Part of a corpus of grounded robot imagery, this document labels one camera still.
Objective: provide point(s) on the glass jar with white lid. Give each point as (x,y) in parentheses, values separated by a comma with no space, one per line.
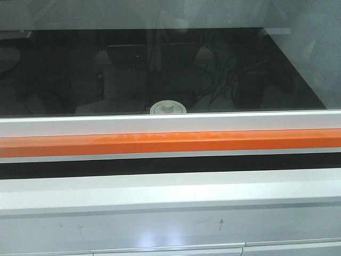
(166,107)

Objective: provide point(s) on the orange sash handle bar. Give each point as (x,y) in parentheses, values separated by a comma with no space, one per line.
(74,145)

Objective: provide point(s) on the glass fume hood sash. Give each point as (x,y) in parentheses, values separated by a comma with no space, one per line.
(97,67)

